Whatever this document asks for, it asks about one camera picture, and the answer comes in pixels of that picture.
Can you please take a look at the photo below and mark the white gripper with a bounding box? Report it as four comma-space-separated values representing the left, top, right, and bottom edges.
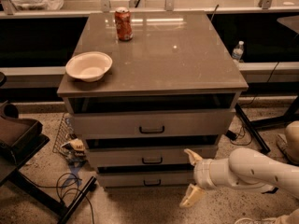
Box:
179, 148, 216, 208

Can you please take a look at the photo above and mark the grey drawer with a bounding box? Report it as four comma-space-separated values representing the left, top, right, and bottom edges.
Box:
70, 109, 235, 139
97, 171, 193, 188
85, 145, 219, 169

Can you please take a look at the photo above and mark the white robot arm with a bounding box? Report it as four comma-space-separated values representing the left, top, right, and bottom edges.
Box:
179, 147, 299, 208

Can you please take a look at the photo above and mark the grey bottom drawer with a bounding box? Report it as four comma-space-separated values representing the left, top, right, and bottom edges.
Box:
97, 171, 193, 188

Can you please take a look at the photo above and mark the grey top drawer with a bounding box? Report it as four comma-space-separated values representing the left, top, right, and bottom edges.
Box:
70, 109, 235, 139

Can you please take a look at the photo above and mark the grey drawer cabinet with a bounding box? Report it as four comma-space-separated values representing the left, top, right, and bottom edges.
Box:
58, 11, 248, 175

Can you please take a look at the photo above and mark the white sneaker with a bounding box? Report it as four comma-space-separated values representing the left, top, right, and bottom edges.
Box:
234, 217, 276, 224

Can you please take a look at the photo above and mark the black floor stand right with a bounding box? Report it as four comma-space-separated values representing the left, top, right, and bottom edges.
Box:
235, 104, 271, 154

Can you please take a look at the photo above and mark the black floor stand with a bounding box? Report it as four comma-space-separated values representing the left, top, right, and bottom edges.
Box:
0, 134, 96, 224
235, 104, 271, 154

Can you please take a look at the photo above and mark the clear plastic water bottle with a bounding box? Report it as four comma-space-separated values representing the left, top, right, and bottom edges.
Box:
232, 41, 244, 63

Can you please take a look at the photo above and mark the white bowl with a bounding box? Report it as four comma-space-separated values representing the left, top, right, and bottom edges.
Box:
65, 51, 112, 82

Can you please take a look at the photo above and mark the red soda can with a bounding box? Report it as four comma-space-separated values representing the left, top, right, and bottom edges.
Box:
114, 7, 133, 41

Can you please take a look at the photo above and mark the black floor stand left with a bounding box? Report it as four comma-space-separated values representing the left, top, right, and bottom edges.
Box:
0, 134, 96, 224

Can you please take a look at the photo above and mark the dark tray on left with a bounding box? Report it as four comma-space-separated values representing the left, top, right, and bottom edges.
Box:
0, 102, 42, 163

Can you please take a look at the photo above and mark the black cable on floor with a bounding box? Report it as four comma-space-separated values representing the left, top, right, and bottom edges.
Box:
21, 171, 95, 224

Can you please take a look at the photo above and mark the wire mesh basket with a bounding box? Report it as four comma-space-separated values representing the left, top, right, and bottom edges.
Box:
52, 113, 85, 162

